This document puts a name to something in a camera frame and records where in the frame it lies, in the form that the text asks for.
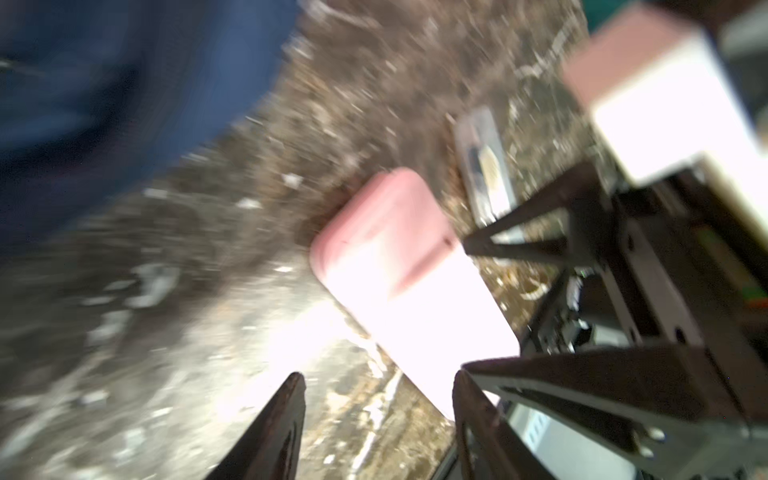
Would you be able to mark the pink pencil case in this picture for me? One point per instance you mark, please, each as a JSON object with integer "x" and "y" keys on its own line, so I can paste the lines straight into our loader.
{"x": 392, "y": 259}

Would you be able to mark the clear plastic small case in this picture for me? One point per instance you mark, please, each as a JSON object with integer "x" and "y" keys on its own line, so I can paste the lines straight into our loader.
{"x": 482, "y": 164}

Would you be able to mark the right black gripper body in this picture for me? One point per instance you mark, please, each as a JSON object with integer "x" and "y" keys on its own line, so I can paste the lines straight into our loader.
{"x": 681, "y": 271}

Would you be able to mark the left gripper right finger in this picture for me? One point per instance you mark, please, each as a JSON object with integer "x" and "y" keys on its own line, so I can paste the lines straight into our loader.
{"x": 487, "y": 447}

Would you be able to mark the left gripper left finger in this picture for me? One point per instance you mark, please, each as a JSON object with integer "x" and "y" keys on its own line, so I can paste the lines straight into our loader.
{"x": 270, "y": 447}

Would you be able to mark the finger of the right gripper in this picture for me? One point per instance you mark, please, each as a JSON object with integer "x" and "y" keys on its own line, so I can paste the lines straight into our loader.
{"x": 566, "y": 223}
{"x": 666, "y": 409}

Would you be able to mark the navy blue student backpack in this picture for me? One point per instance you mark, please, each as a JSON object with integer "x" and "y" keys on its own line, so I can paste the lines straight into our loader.
{"x": 98, "y": 95}

